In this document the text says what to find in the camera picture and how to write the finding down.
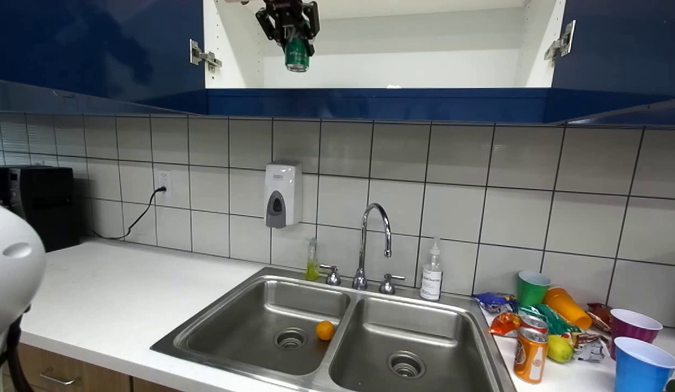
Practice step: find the blue snack bag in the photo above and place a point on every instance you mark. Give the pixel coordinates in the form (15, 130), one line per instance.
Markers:
(493, 304)

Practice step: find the blue plastic cup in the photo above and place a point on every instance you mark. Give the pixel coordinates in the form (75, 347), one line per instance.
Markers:
(640, 369)

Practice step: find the wooden base cabinet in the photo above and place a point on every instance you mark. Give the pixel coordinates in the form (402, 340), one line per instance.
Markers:
(98, 373)

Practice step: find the yellow-green apple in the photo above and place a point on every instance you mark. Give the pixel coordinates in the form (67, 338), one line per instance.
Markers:
(561, 349)

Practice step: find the black coffee machine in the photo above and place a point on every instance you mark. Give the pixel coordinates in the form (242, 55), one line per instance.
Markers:
(40, 207)

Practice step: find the green sprite can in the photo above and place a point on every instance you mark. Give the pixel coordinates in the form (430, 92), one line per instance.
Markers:
(297, 58)

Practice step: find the orange soda can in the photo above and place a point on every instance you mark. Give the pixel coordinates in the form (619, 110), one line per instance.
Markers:
(530, 356)

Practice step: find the chrome gooseneck faucet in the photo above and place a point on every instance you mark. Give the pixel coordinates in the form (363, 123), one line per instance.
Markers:
(363, 247)

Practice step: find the open white-interior wall cabinet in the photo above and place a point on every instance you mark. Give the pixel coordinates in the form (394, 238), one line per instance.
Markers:
(439, 68)

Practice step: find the white wall outlet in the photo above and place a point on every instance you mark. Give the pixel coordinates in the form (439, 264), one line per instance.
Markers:
(159, 181)

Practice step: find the green plastic cup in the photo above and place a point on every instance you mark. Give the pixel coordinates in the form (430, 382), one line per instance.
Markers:
(531, 288)

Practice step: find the orange plastic cup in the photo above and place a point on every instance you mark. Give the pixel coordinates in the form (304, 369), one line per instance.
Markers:
(569, 307)

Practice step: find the white pump bottle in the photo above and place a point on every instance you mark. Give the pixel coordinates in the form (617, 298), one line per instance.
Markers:
(432, 279)

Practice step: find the white wall soap dispenser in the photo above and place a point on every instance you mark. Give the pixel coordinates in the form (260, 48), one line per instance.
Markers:
(281, 193)

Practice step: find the glossy blue cabinet door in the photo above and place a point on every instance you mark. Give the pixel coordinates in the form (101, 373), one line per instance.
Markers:
(627, 43)
(77, 43)

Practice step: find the silver foil wrapper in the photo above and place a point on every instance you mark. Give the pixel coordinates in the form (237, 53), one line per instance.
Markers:
(591, 347)

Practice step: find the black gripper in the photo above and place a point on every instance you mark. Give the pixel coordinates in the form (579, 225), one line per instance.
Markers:
(290, 12)

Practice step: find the stainless steel double sink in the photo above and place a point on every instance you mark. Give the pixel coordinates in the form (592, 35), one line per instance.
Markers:
(265, 328)

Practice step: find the green snack bag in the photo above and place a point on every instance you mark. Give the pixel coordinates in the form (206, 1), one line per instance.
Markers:
(545, 318)

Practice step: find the orange snack bag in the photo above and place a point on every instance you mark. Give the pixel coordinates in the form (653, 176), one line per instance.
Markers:
(503, 322)

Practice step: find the small orange ball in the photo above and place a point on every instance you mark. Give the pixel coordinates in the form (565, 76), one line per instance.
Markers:
(324, 331)

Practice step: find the purple plastic cup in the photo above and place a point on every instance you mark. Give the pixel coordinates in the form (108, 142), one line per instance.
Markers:
(634, 328)

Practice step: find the metal cabinet hinge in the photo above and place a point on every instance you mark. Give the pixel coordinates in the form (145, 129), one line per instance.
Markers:
(562, 42)
(206, 55)

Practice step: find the green dish soap bottle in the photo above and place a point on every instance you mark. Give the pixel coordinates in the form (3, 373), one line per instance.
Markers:
(312, 266)

